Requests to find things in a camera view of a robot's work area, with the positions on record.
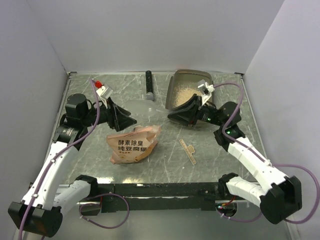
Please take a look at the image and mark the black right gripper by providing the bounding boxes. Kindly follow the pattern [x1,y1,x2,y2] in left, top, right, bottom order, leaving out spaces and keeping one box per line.
[168,93,225,127]

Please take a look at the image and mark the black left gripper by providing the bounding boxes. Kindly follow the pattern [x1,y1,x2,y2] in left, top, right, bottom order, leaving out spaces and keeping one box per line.
[81,96,137,132]

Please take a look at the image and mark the orange cat litter bag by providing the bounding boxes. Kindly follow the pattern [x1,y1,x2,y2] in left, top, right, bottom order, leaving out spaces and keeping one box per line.
[106,125,161,164]

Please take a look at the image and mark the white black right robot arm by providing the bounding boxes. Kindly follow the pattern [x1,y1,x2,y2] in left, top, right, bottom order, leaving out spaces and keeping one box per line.
[167,94,302,224]

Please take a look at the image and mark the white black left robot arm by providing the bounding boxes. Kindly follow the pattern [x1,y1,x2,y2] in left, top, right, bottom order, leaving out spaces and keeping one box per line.
[8,93,137,238]

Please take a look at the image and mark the beige clean litter pile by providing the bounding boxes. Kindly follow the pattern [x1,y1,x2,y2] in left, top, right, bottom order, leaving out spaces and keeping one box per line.
[172,85,200,108]

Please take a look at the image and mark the brown plastic litter box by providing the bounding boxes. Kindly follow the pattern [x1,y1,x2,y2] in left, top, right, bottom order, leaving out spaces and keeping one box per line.
[165,69,219,127]

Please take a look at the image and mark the black microphone with grey head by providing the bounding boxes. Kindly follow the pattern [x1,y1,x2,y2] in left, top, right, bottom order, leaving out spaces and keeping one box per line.
[145,70,155,102]

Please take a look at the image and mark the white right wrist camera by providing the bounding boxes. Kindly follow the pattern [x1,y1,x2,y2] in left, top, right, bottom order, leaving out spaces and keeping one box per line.
[197,79,215,106]

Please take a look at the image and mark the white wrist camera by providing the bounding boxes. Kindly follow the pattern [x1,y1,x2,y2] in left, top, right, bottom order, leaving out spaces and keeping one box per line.
[197,79,215,106]
[93,81,114,100]

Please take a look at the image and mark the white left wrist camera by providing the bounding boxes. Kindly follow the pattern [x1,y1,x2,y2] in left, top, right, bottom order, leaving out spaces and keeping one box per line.
[93,81,114,100]

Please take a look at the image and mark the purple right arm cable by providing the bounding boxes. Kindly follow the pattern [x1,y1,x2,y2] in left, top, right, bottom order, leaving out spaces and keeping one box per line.
[213,82,320,224]

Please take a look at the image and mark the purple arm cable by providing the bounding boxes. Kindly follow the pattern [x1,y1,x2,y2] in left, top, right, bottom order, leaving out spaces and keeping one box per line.
[17,78,131,240]
[213,82,320,224]

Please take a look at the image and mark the aluminium frame rail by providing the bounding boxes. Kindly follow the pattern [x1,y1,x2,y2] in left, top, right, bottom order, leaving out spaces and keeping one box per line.
[49,71,77,151]

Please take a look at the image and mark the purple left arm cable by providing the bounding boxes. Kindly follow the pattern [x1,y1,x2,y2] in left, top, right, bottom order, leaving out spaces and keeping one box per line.
[17,78,131,240]

